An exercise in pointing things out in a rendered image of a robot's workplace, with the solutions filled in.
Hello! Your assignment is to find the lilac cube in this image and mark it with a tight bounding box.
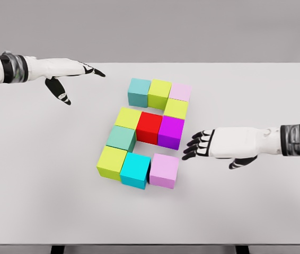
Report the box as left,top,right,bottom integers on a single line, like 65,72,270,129
148,153,180,189

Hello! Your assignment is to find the yellow-green cube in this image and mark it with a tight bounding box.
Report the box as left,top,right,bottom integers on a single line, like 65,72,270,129
114,106,142,131
96,145,128,182
147,78,172,111
163,98,189,121

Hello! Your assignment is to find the pale pink cube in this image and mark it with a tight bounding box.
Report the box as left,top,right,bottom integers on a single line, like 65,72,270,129
169,82,192,103

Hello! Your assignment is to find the purple cube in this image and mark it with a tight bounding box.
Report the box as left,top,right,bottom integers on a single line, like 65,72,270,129
157,115,186,150

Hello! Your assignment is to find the red cube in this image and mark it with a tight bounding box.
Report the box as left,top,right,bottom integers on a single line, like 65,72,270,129
135,111,164,146

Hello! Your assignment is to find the mint green cube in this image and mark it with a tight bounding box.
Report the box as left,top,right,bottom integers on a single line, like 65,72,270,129
105,125,137,154

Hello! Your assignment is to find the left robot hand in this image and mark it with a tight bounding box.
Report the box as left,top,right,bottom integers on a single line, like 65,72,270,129
38,58,106,106

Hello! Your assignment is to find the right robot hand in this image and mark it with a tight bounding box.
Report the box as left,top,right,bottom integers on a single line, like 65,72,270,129
181,127,262,170

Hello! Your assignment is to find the dull teal cube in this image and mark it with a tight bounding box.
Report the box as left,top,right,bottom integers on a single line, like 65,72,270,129
127,77,152,108

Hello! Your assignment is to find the bright cyan cube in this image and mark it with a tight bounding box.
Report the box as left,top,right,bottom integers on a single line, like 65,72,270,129
119,152,152,191

